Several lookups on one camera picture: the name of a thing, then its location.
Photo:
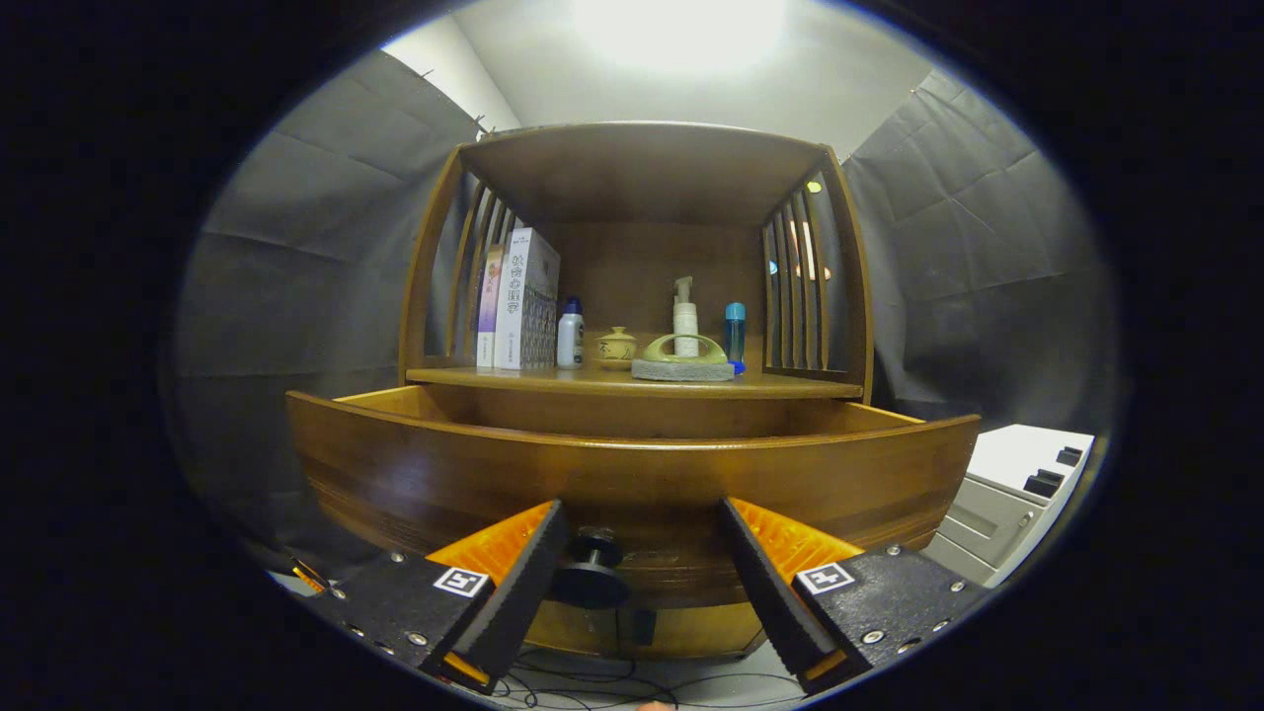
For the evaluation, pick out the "clear blue bottle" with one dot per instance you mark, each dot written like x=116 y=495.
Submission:
x=736 y=331

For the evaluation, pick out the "brown wooden drawer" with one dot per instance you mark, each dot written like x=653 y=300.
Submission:
x=632 y=474

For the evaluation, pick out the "wooden cabinet countertop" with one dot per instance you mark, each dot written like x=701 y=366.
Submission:
x=553 y=378

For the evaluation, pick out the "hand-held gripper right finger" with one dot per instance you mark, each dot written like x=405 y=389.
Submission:
x=770 y=592

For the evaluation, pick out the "thin purple book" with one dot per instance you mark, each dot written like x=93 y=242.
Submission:
x=488 y=316

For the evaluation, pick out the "wooden cabinet door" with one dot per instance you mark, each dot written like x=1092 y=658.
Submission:
x=578 y=630
x=701 y=632

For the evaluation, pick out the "white pump bottle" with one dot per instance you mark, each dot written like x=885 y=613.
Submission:
x=685 y=316

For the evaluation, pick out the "black round drawer knob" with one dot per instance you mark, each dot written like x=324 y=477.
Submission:
x=591 y=583

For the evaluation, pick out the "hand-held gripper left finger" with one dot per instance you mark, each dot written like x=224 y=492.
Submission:
x=513 y=592

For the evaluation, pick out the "brown wooden cabinet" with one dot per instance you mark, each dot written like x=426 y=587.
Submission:
x=642 y=168

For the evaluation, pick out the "white lotion bottle blue cap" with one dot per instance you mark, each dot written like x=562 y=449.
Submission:
x=570 y=341

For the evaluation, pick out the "white plastic drawer unit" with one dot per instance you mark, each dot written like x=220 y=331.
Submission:
x=1007 y=464

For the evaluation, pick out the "thick white patterned book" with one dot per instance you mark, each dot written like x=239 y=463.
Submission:
x=523 y=306

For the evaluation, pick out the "yellow lidded teacup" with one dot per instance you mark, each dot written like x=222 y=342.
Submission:
x=615 y=348

